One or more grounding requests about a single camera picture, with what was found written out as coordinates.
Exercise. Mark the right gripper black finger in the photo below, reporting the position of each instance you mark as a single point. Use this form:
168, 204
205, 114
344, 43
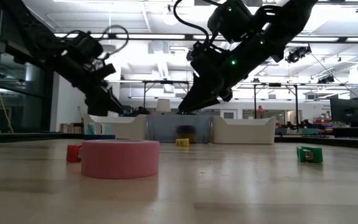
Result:
199, 98

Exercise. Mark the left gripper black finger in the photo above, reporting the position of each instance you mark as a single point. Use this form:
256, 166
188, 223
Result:
114, 105

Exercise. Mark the pink tape roll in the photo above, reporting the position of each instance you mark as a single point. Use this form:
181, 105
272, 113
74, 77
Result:
119, 160

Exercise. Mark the green mini stapler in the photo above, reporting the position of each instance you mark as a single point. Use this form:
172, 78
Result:
317, 154

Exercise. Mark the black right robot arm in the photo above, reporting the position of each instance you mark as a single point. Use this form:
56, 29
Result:
278, 28

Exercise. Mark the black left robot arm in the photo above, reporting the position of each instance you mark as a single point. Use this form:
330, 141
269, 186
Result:
35, 34

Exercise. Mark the yellow mini stapler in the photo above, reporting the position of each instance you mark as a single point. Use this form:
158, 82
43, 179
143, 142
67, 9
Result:
182, 142

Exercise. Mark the red mini stapler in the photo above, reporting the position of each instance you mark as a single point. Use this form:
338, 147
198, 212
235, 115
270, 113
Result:
73, 153

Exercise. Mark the white plastic bin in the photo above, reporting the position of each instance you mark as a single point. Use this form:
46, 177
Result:
244, 130
125, 127

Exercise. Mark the white bucket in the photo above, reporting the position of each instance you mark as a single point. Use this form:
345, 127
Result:
163, 105

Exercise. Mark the wooden blocks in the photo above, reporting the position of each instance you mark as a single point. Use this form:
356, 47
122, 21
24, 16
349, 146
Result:
69, 127

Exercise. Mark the grey translucent plastic bin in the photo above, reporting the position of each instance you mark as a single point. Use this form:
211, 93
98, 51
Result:
163, 127

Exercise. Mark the black monitor on desk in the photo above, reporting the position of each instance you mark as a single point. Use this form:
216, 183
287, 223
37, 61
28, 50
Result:
345, 110

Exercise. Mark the black background table frame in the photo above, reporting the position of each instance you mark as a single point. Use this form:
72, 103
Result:
275, 84
166, 81

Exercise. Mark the black ceiling-mounted camera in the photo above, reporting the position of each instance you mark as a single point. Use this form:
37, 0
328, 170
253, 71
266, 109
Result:
297, 54

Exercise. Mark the black aluminium table frame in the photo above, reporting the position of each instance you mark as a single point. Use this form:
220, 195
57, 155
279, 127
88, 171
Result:
337, 142

